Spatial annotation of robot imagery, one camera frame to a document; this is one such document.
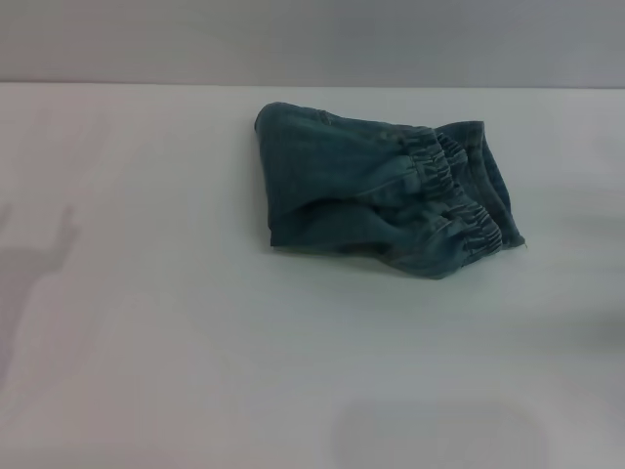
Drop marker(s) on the blue denim shorts basketball print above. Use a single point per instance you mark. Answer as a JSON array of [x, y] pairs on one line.
[[351, 195]]

